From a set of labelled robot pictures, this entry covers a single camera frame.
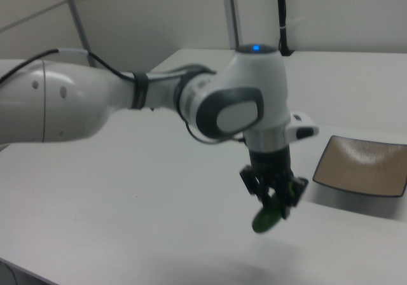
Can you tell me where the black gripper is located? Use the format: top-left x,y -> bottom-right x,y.
239,146 -> 310,220

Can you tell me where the green cucumber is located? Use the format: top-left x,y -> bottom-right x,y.
251,193 -> 286,234

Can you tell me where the square brown ceramic plate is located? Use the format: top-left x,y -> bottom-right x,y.
312,135 -> 407,198

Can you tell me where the black pole with base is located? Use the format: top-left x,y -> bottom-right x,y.
275,0 -> 294,57

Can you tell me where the grey metal wall post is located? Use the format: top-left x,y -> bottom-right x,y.
60,0 -> 97,68
220,0 -> 241,50

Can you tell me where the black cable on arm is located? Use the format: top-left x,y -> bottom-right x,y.
0,48 -> 150,87

